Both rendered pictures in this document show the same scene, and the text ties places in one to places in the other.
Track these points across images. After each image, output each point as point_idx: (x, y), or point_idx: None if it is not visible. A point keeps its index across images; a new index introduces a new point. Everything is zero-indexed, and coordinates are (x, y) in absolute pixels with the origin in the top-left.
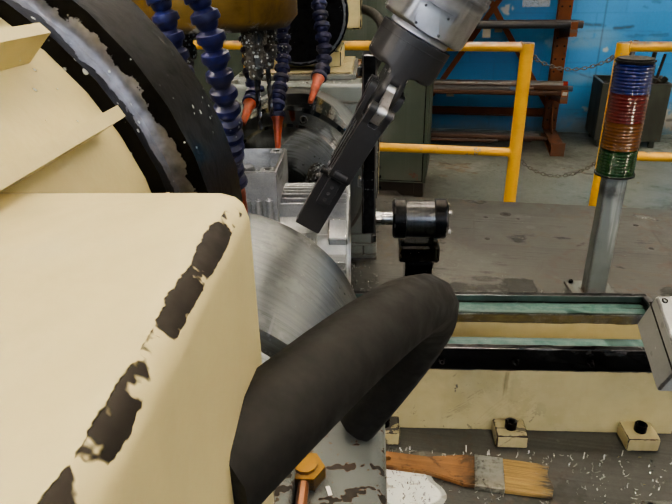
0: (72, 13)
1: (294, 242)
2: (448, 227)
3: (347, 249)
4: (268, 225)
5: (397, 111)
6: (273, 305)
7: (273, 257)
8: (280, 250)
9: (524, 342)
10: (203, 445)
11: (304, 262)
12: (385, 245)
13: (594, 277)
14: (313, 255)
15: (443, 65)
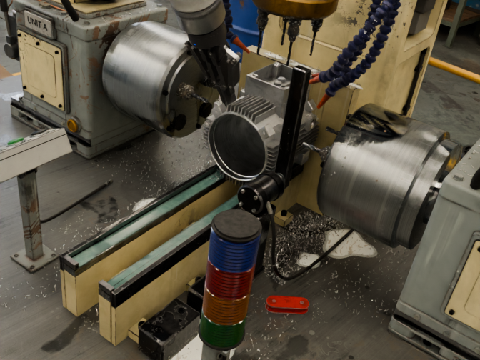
0: None
1: (167, 52)
2: (237, 195)
3: (213, 119)
4: (177, 46)
5: (199, 52)
6: (134, 38)
7: (157, 43)
8: (161, 46)
9: (147, 219)
10: None
11: (156, 53)
12: (417, 358)
13: None
14: (162, 58)
15: (188, 36)
